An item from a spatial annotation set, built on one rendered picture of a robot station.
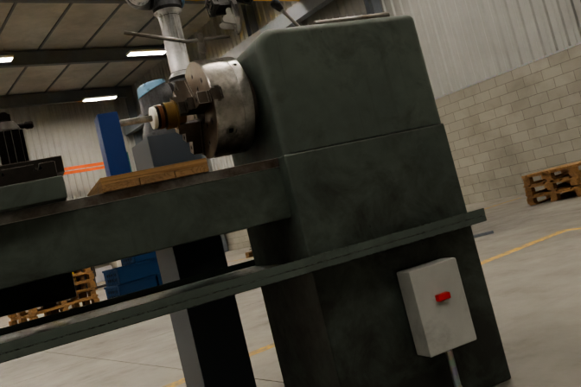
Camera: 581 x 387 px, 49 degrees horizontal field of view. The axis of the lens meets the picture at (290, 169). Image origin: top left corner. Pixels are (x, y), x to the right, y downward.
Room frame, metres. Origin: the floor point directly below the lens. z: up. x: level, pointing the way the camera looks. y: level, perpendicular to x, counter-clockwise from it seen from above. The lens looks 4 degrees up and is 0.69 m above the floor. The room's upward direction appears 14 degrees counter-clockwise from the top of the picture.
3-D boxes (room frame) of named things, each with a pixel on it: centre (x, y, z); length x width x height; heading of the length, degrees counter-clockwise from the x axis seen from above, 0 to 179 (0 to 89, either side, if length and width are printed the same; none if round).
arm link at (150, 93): (2.47, 0.45, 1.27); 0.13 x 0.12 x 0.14; 119
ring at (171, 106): (1.95, 0.33, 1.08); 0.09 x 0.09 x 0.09; 25
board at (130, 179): (1.90, 0.44, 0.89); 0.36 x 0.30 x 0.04; 25
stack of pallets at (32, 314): (10.73, 4.43, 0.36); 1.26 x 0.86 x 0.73; 138
